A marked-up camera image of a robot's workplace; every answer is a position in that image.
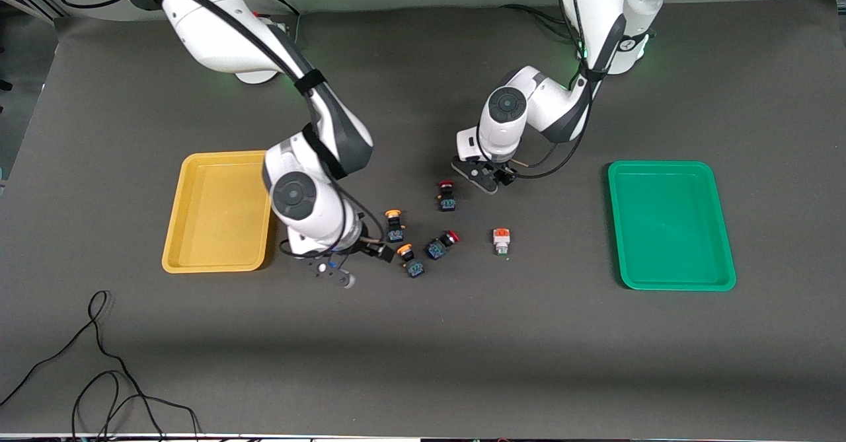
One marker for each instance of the green push button white body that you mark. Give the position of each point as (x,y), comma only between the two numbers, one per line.
(501,237)

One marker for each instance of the yellow push button black body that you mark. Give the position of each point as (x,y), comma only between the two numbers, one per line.
(395,232)
(414,267)

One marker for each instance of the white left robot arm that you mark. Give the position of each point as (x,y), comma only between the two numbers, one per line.
(595,6)

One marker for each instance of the yellow plastic tray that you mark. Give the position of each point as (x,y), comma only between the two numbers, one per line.
(218,211)

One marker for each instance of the green plastic tray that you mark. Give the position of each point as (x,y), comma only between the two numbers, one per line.
(671,224)

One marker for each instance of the red mushroom push button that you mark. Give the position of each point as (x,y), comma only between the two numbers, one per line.
(447,201)
(437,248)

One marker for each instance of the dark grey table mat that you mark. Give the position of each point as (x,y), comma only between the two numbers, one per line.
(423,349)

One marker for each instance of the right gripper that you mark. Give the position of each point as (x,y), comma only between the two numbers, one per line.
(368,246)

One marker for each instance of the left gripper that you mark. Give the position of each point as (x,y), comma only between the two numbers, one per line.
(500,172)

